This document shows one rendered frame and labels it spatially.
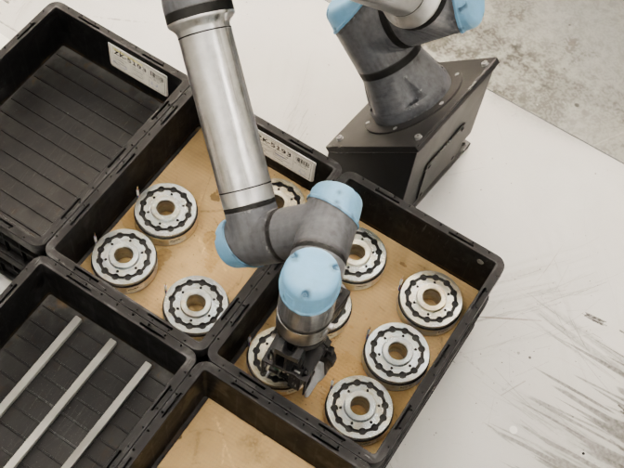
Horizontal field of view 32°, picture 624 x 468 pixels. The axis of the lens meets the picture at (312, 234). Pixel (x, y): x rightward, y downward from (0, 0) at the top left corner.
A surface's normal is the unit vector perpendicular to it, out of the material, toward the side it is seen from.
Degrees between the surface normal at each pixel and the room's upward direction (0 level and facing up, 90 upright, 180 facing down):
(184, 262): 0
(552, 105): 0
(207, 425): 0
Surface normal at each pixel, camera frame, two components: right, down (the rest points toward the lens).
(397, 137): -0.50, -0.75
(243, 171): 0.13, 0.07
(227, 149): -0.22, 0.16
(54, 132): 0.07, -0.49
